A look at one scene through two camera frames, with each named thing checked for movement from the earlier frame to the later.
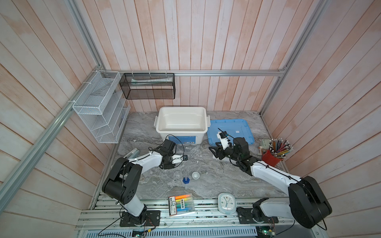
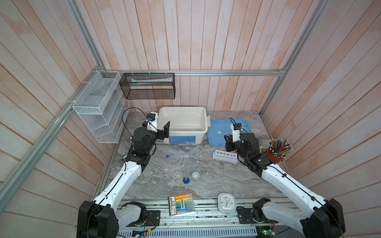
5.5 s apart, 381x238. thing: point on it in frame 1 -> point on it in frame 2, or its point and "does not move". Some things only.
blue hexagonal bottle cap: (186, 180) does not move
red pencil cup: (270, 158) does not move
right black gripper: (219, 150) -> (228, 143)
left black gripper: (165, 166) -> (160, 132)
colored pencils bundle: (279, 148) does not move
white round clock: (227, 203) does not move
